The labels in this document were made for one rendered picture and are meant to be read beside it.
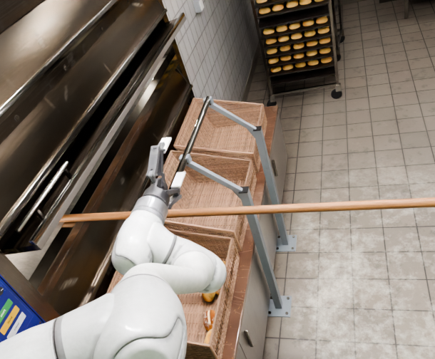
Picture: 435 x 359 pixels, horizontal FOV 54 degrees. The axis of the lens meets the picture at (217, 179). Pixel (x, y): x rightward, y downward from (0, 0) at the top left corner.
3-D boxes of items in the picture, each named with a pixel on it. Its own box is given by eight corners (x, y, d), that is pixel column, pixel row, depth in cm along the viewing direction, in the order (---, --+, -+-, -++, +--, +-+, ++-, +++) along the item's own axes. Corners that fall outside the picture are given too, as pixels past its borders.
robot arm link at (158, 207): (137, 233, 115) (144, 216, 120) (167, 232, 112) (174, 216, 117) (124, 209, 110) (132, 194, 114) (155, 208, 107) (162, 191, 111)
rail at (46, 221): (36, 245, 129) (31, 246, 129) (185, 15, 257) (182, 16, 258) (32, 241, 127) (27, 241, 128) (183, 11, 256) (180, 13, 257)
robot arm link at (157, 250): (121, 223, 113) (165, 244, 116) (98, 271, 102) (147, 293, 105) (135, 201, 106) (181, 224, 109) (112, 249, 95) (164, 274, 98)
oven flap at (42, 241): (41, 250, 130) (-4, 256, 138) (187, 18, 259) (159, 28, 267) (36, 245, 129) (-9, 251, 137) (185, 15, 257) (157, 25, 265)
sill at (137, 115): (28, 295, 151) (22, 289, 149) (169, 60, 281) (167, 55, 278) (42, 296, 150) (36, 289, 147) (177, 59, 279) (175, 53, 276)
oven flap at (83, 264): (74, 328, 163) (34, 300, 154) (188, 88, 292) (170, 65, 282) (81, 326, 161) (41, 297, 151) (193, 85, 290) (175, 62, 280)
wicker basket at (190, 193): (156, 253, 230) (137, 218, 213) (183, 183, 270) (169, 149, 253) (242, 253, 214) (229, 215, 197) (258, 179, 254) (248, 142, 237)
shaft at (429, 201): (447, 201, 130) (448, 194, 128) (449, 208, 128) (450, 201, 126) (4, 221, 183) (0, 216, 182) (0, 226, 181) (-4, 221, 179)
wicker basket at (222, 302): (116, 360, 187) (88, 327, 170) (154, 258, 228) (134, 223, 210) (222, 367, 172) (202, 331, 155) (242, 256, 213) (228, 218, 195)
